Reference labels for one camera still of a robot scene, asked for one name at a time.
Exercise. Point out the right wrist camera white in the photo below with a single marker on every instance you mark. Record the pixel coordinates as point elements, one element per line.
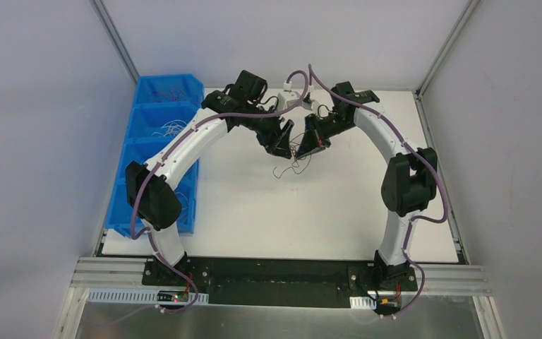
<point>311,104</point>

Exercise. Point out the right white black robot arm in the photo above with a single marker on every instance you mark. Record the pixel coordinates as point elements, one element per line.
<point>408,185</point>

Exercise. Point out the left corner aluminium post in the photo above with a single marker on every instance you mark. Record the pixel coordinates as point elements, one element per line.
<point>115,38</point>

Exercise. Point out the right corner aluminium post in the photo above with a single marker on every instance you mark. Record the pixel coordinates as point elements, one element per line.
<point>464,17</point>

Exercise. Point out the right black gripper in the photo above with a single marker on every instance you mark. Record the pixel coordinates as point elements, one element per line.
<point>315,133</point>

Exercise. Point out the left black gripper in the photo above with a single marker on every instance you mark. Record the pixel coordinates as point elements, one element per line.
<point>271,138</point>

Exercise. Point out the corner aluminium post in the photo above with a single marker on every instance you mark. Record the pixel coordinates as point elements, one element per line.
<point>115,38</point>
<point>464,17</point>

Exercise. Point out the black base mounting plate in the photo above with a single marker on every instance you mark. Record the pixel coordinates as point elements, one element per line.
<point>277,282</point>

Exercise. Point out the white slotted cable duct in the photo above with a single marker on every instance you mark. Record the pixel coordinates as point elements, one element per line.
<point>148,296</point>

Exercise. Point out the aluminium frame rail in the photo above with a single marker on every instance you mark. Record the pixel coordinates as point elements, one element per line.
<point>441,279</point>

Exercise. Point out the blue plastic bin row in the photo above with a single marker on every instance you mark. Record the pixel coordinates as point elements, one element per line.
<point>162,106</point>

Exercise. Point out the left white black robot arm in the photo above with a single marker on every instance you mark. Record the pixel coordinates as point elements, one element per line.
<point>151,186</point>

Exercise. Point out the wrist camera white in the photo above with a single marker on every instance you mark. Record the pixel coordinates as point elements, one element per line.
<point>311,104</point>
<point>286,97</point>

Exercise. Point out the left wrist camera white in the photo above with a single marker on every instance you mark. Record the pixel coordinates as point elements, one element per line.
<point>286,97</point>

